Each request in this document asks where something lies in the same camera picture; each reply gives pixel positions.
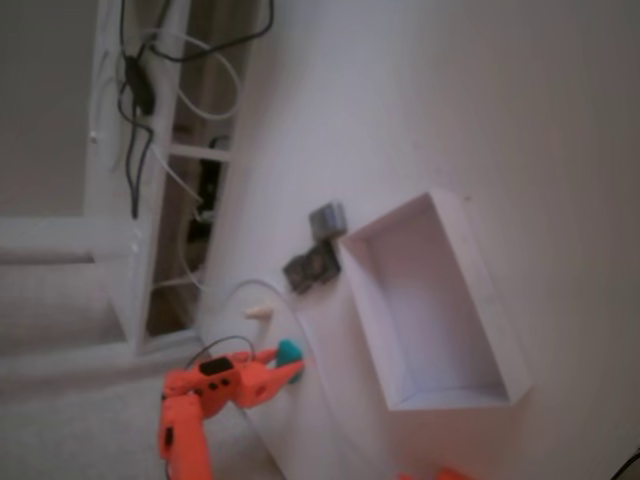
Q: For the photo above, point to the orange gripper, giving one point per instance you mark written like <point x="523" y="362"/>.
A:
<point x="256" y="384"/>

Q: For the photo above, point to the green rounded cube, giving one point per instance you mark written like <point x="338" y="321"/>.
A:
<point x="290" y="350"/>

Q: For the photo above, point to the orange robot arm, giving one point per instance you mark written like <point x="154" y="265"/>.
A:
<point x="180" y="430"/>

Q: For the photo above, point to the white cardboard box bin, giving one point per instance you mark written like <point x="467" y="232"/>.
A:
<point x="425" y="320"/>

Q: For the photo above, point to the cream animal figurine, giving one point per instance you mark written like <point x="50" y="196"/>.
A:
<point x="259" y="312"/>

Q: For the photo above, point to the black case with clear lid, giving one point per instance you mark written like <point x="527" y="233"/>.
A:
<point x="297" y="274"/>

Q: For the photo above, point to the black case with red coin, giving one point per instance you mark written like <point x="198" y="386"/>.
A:
<point x="325" y="261"/>

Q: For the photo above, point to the grey metal tin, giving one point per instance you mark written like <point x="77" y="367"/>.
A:
<point x="327" y="220"/>

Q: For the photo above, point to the white wooden frame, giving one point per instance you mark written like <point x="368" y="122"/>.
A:
<point x="102" y="150"/>

